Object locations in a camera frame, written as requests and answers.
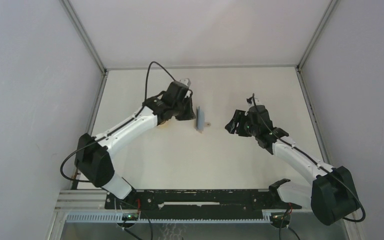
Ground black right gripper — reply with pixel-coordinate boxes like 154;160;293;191
224;109;260;137

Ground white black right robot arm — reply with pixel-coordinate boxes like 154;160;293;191
224;105;365;226

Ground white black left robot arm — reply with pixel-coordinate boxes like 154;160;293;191
74;78;195;209

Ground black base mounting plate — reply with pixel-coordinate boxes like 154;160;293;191
122;189;302;210

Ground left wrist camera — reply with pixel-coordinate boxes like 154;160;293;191
179;78;192;88

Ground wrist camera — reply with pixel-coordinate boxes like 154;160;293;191
246;93;261;108
179;78;192;88

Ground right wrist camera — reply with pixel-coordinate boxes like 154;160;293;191
246;93;261;108

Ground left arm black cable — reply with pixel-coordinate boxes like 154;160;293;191
60;61;178;184

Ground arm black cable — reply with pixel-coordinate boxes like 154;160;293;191
246;93;367;223
60;61;178;184

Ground aluminium frame rail right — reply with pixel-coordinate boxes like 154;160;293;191
296;0;340;128

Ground aluminium frame rail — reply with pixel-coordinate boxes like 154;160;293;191
106;64;298;72
61;0;108;143
296;0;340;128

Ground aluminium frame rail back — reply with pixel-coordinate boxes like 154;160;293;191
106;64;298;72

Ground aluminium frame rail left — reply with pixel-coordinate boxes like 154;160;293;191
61;0;108;143

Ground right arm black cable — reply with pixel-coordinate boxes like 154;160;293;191
246;93;367;223

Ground front aluminium rail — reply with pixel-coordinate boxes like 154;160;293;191
54;188;356;213

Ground white slotted cable duct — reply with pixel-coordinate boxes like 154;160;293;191
65;211;272;223

